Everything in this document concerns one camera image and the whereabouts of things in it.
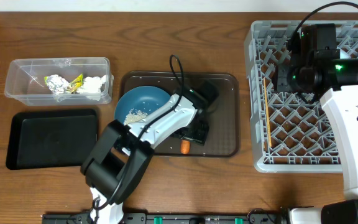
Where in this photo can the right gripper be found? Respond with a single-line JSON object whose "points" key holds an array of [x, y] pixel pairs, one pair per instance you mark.
{"points": [[283, 71]]}

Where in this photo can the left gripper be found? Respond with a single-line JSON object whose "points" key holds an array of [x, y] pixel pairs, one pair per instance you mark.
{"points": [[200, 139]]}

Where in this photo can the orange carrot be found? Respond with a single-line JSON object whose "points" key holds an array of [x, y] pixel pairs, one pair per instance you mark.
{"points": [[185, 146]]}

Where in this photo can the wooden chopstick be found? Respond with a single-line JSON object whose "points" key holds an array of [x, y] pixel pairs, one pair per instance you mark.
{"points": [[267, 114]]}

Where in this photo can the pile of white rice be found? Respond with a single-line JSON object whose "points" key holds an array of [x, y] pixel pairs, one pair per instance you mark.
{"points": [[134, 115]]}

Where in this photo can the dark blue plate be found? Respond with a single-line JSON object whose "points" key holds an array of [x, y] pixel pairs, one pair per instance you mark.
{"points": [[145, 98]]}

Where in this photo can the yellow green snack wrapper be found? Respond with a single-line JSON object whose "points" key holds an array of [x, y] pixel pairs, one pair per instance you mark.
{"points": [[75, 84]]}

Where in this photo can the aluminium foil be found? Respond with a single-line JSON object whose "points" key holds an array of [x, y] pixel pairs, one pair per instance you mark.
{"points": [[56, 84]]}

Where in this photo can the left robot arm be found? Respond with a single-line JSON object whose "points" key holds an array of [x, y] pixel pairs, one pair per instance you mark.
{"points": [[122, 153]]}

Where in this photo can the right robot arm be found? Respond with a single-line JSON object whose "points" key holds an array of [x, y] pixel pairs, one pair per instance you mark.
{"points": [[316, 67]]}

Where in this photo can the grey dishwasher rack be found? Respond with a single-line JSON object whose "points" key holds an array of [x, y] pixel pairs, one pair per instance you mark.
{"points": [[302, 139]]}

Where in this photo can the dark brown serving tray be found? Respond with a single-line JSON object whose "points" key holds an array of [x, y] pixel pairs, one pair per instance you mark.
{"points": [[223, 115]]}

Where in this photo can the white crumpled tissue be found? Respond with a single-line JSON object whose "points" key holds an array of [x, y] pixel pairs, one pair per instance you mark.
{"points": [[91, 87]]}

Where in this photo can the black bin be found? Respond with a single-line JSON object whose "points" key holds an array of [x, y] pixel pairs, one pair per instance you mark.
{"points": [[59, 138]]}

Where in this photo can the clear plastic bin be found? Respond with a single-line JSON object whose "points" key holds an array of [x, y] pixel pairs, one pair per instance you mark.
{"points": [[25, 80]]}

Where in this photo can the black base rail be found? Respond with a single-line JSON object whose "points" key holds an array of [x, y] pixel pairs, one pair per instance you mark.
{"points": [[197, 218]]}

